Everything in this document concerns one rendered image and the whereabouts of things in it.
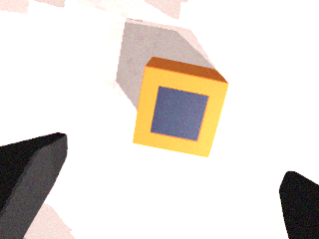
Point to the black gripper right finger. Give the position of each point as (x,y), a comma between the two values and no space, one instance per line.
(300,205)

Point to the orange block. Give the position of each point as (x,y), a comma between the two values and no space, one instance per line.
(180,107)

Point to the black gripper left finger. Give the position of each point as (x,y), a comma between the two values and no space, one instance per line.
(28,170)

